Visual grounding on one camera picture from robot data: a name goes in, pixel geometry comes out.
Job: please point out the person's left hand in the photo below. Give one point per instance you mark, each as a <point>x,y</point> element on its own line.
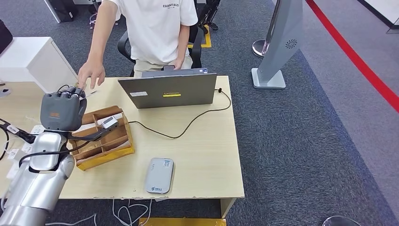
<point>179,64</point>

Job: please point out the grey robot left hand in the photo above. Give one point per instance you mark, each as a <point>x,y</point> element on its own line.
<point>62,112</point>

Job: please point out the person's right hand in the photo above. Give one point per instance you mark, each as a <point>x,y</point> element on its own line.
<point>92,70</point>

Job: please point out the black smartphone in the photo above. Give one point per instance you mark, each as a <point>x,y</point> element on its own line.
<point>169,67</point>

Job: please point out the wooden compartment organizer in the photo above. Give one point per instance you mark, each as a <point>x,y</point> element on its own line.
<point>106,146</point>

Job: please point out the yellow organizer base tray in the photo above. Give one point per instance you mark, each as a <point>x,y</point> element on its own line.
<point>103,159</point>

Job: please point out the person's left forearm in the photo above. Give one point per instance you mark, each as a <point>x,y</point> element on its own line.
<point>184,42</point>

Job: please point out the person's right forearm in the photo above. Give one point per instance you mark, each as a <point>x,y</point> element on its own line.
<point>99,37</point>

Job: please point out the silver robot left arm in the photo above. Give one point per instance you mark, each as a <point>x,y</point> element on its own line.
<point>40,174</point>

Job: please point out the white card stack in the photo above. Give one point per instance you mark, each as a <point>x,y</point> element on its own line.
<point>101,119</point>
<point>85,128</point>

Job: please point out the person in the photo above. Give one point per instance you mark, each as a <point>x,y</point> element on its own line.
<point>152,31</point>

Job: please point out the flat white card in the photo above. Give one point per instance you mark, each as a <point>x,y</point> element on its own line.
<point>121,145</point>

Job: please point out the grey card reader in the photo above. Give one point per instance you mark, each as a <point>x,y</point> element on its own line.
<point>159,176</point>

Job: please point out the black office chair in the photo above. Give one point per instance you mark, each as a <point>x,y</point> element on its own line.
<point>197,43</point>

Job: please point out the grey laptop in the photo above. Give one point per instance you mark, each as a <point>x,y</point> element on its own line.
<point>171,92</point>

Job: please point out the white power strip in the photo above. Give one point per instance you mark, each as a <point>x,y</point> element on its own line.
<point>36,128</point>

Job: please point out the chrome stool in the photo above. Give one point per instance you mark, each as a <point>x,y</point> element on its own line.
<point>93,20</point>

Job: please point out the black wheeled equipment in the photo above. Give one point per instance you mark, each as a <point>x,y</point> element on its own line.
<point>210,12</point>

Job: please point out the round grey desk grommet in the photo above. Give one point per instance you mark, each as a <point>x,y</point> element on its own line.
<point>4,92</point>

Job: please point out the white plug adapter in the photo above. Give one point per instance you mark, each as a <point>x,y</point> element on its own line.
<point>13,154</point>

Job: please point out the white cabinet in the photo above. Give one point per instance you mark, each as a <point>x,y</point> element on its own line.
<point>28,56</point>

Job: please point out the black case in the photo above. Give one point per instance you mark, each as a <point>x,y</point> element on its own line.
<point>62,9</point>

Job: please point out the black monitor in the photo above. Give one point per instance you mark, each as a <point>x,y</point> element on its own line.
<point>3,37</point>

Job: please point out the grey kiosk stand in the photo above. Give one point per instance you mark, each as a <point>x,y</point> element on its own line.
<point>280,46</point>

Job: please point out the round dark metal base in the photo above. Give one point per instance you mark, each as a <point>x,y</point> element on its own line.
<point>341,221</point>

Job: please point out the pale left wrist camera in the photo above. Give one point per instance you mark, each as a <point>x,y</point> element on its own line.
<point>109,122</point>

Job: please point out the chrome stanchion post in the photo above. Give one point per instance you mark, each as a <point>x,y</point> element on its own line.
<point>258,48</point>

